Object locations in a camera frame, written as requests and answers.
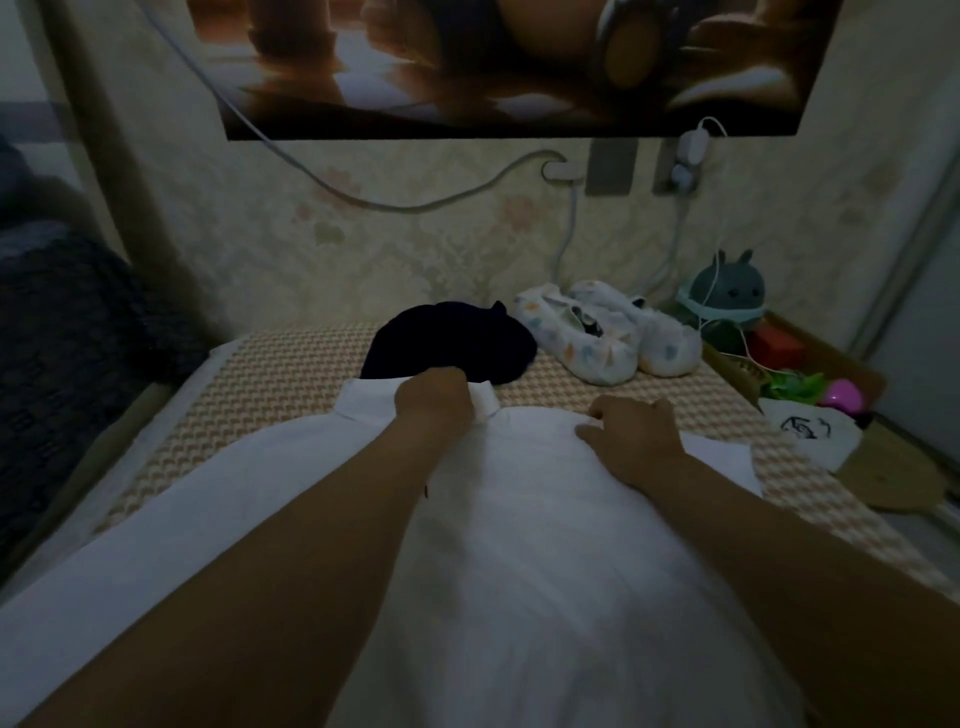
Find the dark patterned bed cover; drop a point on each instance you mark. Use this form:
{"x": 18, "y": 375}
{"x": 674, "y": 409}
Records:
{"x": 75, "y": 360}

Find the cartoon bear wall poster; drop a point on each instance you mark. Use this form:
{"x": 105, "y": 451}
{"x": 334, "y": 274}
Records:
{"x": 510, "y": 60}

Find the grey wall socket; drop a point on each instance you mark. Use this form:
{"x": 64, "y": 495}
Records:
{"x": 611, "y": 167}

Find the wooden bedside tray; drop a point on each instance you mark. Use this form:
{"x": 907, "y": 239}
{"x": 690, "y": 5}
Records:
{"x": 893, "y": 473}

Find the grey sliding door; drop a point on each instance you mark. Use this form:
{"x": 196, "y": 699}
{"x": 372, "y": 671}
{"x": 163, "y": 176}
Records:
{"x": 930, "y": 360}

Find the person's left hand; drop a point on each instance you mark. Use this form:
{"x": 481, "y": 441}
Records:
{"x": 435, "y": 402}

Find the red toy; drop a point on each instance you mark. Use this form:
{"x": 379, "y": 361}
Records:
{"x": 777, "y": 345}

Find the white printed card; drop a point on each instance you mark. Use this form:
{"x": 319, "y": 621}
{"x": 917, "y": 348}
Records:
{"x": 810, "y": 432}

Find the white wall plug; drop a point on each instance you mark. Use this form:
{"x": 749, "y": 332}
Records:
{"x": 563, "y": 171}

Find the black tree print t-shirt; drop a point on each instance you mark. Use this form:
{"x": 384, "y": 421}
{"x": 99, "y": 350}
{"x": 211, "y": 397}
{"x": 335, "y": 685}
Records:
{"x": 450, "y": 338}

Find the person's right hand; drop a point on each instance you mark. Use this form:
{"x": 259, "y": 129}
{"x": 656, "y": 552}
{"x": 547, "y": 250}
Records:
{"x": 638, "y": 435}

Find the pink ball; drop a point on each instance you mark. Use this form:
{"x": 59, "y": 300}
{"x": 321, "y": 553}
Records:
{"x": 842, "y": 396}

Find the white polo shirt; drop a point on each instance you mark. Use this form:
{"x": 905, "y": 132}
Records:
{"x": 525, "y": 600}

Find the white charger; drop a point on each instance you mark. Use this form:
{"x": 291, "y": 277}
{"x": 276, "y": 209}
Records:
{"x": 690, "y": 153}

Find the person's right forearm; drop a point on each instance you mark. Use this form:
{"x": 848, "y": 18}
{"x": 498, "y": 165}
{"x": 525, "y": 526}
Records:
{"x": 810, "y": 585}

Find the person's left forearm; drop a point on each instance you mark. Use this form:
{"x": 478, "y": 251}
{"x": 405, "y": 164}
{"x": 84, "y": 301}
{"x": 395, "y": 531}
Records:
{"x": 255, "y": 585}

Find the teal round bunny lamp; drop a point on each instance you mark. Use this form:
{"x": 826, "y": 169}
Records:
{"x": 725, "y": 288}

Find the green toy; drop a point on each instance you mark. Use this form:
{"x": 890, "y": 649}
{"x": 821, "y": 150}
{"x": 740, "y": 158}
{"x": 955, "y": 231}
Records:
{"x": 795, "y": 386}

